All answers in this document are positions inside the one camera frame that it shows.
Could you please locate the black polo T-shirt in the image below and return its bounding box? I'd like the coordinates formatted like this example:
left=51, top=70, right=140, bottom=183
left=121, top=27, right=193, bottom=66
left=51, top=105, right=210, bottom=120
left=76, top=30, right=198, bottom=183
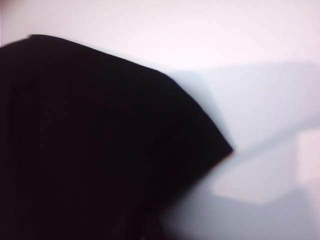
left=0, top=33, right=235, bottom=240

